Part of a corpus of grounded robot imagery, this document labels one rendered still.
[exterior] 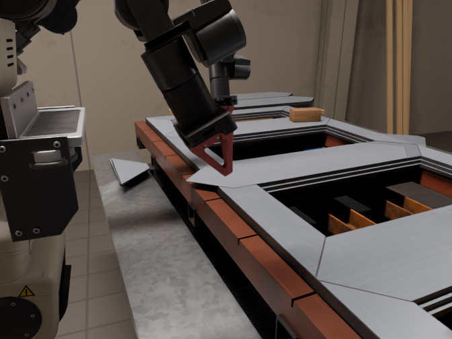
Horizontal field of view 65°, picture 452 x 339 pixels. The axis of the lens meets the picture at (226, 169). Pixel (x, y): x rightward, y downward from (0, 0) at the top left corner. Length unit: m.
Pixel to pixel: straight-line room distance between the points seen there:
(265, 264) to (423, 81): 4.61
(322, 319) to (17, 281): 0.49
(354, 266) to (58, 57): 3.11
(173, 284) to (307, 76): 3.44
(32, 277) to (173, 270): 0.30
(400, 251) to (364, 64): 3.86
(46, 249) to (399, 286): 0.61
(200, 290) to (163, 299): 0.08
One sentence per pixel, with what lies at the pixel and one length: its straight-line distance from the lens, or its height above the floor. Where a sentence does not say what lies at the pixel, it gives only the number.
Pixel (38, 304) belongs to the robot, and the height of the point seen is 0.75.
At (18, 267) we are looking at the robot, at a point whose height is 0.83.
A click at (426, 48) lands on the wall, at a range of 5.03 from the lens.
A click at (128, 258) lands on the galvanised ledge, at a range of 0.92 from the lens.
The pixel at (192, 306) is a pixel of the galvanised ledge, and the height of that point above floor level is 0.68.
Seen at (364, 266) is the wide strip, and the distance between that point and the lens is 0.61.
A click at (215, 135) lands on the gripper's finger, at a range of 0.48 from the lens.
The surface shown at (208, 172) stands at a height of 0.85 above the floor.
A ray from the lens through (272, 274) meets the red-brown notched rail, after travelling 0.60.
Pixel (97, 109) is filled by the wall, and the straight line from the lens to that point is 3.47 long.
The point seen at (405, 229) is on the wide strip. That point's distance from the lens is 0.75.
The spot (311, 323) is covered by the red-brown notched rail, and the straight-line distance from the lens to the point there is 0.53.
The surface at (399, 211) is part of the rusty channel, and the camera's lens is 1.14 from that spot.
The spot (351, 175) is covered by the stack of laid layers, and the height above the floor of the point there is 0.82.
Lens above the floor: 1.18
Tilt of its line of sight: 20 degrees down
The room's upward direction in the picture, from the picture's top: straight up
